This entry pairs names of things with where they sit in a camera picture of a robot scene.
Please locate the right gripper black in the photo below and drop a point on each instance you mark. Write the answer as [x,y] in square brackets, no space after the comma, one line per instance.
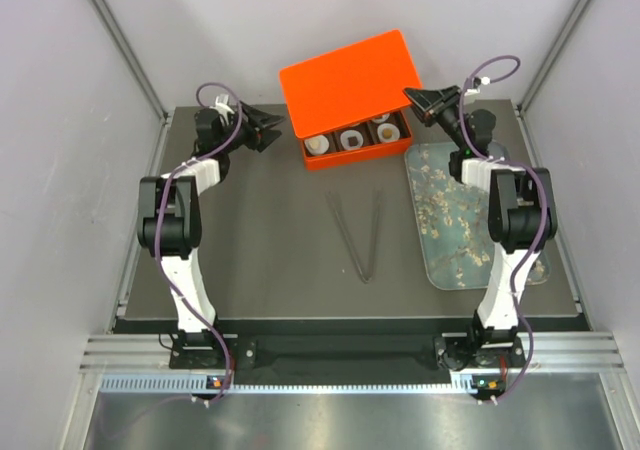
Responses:
[433,104]

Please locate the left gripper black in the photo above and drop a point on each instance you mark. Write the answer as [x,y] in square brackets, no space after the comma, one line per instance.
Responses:
[258,137]

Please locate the orange box lid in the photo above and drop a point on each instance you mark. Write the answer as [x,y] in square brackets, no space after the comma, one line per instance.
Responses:
[349,85]

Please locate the metal tongs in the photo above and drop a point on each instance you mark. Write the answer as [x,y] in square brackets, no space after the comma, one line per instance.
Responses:
[362,253]

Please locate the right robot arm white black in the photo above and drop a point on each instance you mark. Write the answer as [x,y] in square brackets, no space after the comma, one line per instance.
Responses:
[521,217]

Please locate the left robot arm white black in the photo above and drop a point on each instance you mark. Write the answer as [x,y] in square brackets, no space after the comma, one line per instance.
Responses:
[169,223]

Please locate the white paper cup back right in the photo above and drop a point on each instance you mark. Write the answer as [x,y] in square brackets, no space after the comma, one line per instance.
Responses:
[381,118]

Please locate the white paper cup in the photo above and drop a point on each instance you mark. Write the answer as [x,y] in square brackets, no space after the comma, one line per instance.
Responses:
[394,128]
[351,133]
[381,118]
[324,145]

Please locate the white paper cup front right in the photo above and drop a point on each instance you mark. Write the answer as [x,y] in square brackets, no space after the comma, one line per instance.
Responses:
[394,128]

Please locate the white paper cup front left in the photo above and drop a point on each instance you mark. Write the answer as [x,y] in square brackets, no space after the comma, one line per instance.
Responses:
[324,145]

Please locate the orange compartment box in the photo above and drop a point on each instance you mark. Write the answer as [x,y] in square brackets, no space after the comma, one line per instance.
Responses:
[372,148]

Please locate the white paper cup front middle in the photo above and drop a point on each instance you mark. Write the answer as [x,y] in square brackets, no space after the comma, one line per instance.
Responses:
[351,133]

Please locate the blue floral tray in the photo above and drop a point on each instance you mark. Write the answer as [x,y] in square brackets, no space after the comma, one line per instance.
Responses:
[452,220]

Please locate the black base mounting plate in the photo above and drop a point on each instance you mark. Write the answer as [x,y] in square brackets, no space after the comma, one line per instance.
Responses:
[333,356]

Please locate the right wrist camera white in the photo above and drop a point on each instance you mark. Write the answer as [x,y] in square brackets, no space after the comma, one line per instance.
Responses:
[473,85]

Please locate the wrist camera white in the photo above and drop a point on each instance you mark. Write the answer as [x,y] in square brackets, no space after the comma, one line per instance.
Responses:
[222,105]
[473,85]

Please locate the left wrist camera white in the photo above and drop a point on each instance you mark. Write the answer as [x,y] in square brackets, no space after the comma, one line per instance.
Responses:
[222,105]

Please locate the grey slotted cable duct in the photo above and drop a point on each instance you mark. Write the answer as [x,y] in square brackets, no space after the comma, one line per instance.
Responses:
[209,385]

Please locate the aluminium frame rail front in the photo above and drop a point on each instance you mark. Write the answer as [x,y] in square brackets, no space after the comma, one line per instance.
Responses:
[554,352]

